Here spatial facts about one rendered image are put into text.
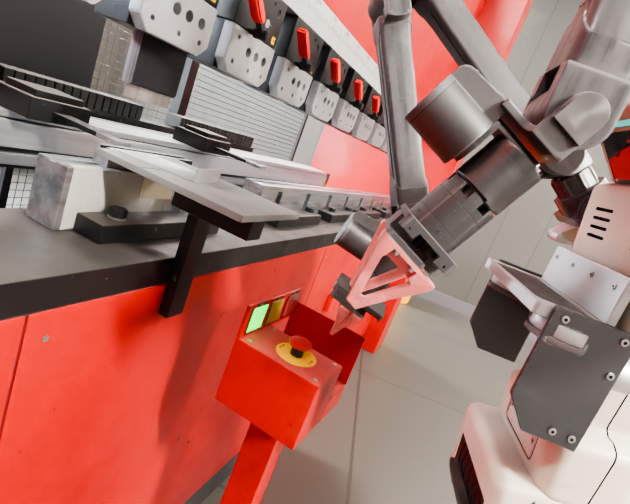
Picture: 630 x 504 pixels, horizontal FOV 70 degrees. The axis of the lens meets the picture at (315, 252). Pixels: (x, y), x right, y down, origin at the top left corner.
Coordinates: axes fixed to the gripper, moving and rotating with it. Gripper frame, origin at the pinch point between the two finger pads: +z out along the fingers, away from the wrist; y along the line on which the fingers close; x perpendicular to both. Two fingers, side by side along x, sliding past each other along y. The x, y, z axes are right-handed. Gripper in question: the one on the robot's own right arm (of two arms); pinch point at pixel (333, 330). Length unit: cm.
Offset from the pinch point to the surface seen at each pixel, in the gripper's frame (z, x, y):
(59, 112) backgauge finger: -5, 5, 62
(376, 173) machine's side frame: -4, -205, 14
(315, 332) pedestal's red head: 4.8, -4.1, 2.1
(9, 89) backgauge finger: -5, 9, 69
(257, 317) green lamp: 1.8, 9.7, 12.6
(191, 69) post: -7, -101, 97
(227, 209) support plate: -15.9, 22.9, 23.1
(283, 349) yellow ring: 3.3, 10.5, 5.9
